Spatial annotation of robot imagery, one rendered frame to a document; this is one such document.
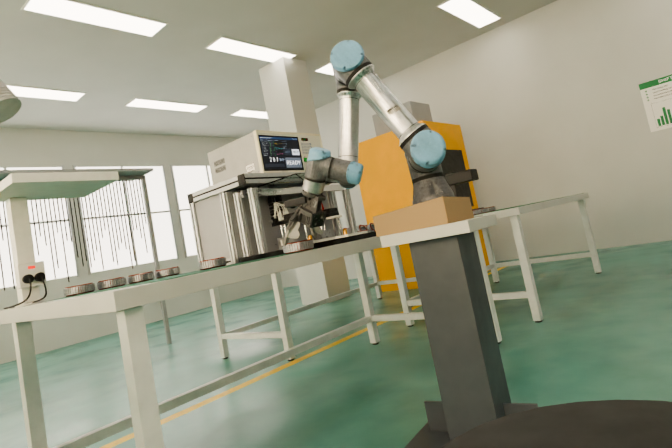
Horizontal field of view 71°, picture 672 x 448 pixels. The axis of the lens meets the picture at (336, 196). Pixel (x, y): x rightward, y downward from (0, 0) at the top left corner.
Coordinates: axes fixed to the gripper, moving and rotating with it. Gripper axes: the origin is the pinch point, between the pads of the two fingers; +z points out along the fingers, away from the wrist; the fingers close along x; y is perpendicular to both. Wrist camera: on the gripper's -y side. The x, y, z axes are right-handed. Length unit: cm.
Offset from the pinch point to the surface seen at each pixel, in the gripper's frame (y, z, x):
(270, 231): -45, 17, 26
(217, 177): -79, 0, 17
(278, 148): -53, -22, 30
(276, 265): 7.9, 2.6, -16.6
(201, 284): 9.1, 2.5, -45.3
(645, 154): 5, -33, 561
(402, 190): -196, 65, 367
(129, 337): 11, 12, -66
